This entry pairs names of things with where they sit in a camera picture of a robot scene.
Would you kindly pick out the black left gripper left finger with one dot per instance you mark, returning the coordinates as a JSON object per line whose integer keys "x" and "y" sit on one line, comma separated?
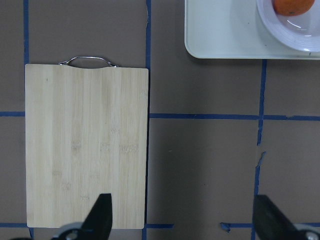
{"x": 96, "y": 226}

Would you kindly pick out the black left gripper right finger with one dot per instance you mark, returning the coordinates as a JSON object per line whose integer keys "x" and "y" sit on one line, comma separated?
{"x": 271, "y": 224}

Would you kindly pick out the white round plate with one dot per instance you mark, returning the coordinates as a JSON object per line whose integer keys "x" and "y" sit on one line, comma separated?
{"x": 300, "y": 32}

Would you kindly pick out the orange fruit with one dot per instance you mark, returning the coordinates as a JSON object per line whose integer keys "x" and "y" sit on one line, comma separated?
{"x": 292, "y": 7}

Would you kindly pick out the cream bear tray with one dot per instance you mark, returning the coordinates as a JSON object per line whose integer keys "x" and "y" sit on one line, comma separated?
{"x": 232, "y": 29}

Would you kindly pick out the bamboo cutting board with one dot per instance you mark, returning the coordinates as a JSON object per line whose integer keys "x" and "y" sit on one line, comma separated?
{"x": 85, "y": 135}

